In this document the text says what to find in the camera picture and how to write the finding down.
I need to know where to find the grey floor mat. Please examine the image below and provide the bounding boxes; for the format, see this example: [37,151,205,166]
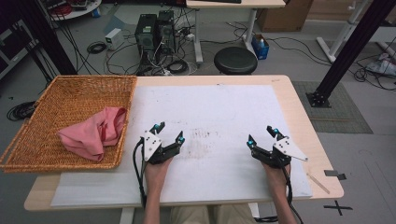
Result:
[291,80,374,134]

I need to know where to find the crumpled plastic bag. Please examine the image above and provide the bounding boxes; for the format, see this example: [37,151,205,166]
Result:
[365,52,396,77]

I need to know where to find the large black computer tower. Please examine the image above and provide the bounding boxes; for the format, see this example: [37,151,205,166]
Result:
[134,13,158,66]

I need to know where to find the thick coiled black cable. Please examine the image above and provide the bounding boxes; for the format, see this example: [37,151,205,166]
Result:
[166,59,190,75]

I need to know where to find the hand-held gripper black cable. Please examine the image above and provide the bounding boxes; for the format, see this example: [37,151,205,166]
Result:
[132,138,149,209]
[255,158,304,224]

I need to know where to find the white desk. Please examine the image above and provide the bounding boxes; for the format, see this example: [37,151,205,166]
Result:
[185,0,287,64]

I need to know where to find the cardboard box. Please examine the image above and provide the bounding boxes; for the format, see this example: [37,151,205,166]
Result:
[255,0,315,34]

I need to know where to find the small black computer tower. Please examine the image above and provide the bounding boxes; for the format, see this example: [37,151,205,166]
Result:
[157,9,177,55]

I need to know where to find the black round stool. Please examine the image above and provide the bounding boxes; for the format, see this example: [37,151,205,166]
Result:
[213,46,259,76]

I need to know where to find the person's left hand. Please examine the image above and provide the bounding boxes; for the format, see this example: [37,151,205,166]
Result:
[144,158,173,194]

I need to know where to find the black metal post with foot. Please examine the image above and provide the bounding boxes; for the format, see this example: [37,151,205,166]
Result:
[305,0,396,109]

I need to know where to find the round white table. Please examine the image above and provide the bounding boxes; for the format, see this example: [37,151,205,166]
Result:
[40,0,103,22]

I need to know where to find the white table leg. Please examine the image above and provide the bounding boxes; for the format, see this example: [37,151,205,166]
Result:
[120,206,135,224]

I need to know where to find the white paper table cover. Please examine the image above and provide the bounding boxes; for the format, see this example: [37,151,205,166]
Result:
[50,84,313,208]

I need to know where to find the large coiled black cable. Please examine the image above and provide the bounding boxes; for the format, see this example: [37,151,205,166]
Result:
[6,100,39,122]

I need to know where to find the black tape piece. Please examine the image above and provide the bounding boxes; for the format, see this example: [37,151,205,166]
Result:
[323,169,347,181]

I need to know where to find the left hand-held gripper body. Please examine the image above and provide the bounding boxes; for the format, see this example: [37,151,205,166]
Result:
[140,130,181,165]

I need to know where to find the small coiled black cable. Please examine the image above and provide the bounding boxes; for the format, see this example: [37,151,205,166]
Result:
[86,41,107,55]

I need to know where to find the wicker basket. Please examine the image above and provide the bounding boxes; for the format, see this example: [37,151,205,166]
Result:
[0,75,138,174]

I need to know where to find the white power supply box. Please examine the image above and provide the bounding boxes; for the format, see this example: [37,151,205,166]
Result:
[105,27,125,51]

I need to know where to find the left hand-held gripper black cable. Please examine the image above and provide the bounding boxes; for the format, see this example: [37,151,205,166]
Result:
[132,138,149,209]

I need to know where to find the right hand-held gripper black cable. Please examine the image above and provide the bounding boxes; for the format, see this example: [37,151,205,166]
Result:
[255,158,304,224]

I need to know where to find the black equipment rack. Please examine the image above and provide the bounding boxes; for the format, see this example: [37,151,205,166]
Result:
[0,18,57,82]

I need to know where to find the white metal stand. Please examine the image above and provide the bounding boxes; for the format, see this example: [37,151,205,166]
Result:
[316,0,368,63]

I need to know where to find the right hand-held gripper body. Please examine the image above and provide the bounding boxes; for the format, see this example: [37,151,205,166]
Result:
[251,136,309,170]

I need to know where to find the blue box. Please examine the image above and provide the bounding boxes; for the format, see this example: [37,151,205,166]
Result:
[250,34,271,61]

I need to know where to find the person's right hand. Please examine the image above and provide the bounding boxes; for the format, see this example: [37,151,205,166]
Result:
[262,162,291,193]

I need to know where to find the pink tank top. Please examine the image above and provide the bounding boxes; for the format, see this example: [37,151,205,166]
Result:
[56,106,128,162]

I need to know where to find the thin wooden stick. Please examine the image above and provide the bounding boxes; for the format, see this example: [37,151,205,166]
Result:
[306,172,331,195]

